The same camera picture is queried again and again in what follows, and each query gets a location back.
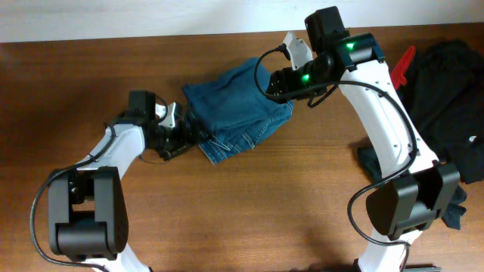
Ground blue denim jeans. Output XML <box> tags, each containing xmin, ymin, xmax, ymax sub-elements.
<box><xmin>182</xmin><ymin>57</ymin><xmax>294</xmax><ymax>165</ymax></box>

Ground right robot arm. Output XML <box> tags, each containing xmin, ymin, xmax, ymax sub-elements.
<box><xmin>262</xmin><ymin>7</ymin><xmax>460</xmax><ymax>271</ymax></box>

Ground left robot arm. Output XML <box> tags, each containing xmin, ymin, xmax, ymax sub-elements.
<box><xmin>47</xmin><ymin>91</ymin><xmax>192</xmax><ymax>271</ymax></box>

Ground black garment with red trim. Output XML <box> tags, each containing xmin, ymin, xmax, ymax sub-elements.
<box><xmin>391</xmin><ymin>40</ymin><xmax>483</xmax><ymax>184</ymax></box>

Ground dark grey cloth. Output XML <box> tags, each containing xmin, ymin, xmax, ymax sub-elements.
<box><xmin>356</xmin><ymin>147</ymin><xmax>467</xmax><ymax>230</ymax></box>

